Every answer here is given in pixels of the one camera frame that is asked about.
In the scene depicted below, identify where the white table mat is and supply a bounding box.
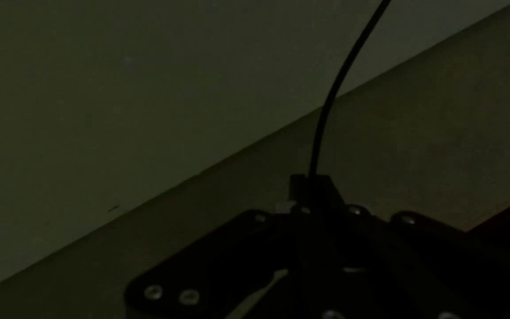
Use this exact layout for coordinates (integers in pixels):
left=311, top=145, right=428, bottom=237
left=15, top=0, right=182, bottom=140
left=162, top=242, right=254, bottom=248
left=0, top=0, right=510, bottom=297

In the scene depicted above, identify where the black cable with white charger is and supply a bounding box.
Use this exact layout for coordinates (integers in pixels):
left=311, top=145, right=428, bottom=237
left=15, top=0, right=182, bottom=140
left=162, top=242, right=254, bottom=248
left=306, top=0, right=392, bottom=179

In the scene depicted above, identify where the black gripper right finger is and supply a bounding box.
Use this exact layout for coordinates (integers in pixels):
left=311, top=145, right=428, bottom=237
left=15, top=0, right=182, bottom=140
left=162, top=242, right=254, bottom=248
left=315, top=171, right=510, bottom=319

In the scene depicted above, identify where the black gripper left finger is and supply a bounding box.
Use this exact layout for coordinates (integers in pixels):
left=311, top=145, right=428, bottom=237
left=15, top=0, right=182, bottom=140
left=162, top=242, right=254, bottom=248
left=123, top=171, right=318, bottom=319

